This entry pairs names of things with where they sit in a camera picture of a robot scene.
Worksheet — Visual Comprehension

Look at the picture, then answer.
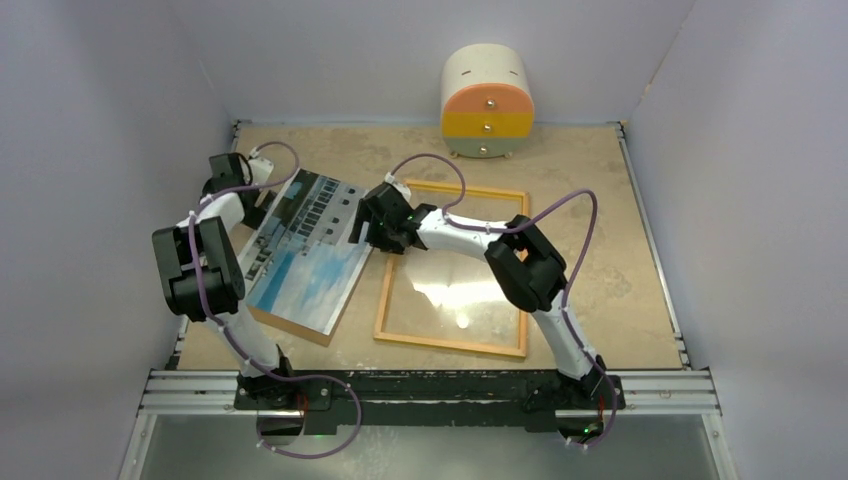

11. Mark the yellow wooden picture frame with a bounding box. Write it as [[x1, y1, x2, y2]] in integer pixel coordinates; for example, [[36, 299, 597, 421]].
[[372, 178, 531, 360]]

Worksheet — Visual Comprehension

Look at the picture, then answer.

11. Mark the building and sky photo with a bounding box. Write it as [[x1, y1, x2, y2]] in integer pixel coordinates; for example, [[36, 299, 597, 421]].
[[236, 168, 374, 336]]

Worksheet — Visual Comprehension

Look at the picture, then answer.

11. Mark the clear plastic sheet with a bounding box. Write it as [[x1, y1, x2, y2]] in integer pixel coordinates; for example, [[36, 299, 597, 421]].
[[384, 188, 521, 349]]

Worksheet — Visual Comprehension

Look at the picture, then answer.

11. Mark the brown backing board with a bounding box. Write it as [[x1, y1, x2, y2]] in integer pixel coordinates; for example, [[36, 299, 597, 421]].
[[248, 192, 376, 348]]

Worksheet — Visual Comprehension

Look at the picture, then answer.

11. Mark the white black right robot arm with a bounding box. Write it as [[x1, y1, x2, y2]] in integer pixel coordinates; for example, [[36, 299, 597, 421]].
[[349, 182, 614, 407]]

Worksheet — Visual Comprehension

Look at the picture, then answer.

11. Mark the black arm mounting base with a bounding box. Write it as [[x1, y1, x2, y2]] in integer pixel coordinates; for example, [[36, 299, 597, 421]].
[[234, 369, 626, 438]]

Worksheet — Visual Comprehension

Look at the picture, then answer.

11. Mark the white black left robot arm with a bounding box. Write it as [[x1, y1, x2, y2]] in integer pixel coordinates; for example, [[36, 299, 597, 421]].
[[152, 153, 298, 409]]

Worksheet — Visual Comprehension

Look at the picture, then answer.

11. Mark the round pastel drawer cabinet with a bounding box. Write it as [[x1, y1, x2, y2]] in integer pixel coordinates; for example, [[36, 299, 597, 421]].
[[440, 43, 535, 159]]

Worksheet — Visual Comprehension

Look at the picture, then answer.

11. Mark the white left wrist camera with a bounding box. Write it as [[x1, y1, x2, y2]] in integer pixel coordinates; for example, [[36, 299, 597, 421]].
[[248, 155, 275, 185]]

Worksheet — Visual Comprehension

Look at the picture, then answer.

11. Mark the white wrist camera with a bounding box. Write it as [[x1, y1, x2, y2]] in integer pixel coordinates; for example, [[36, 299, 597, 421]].
[[248, 155, 275, 185], [384, 172, 412, 203]]

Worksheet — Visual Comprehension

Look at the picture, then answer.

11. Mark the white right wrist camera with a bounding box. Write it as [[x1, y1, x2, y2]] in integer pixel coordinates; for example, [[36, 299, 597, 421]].
[[384, 172, 412, 203]]

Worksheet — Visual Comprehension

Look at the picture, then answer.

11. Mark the aluminium rail frame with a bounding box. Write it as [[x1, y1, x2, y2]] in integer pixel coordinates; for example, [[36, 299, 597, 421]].
[[116, 120, 738, 480]]

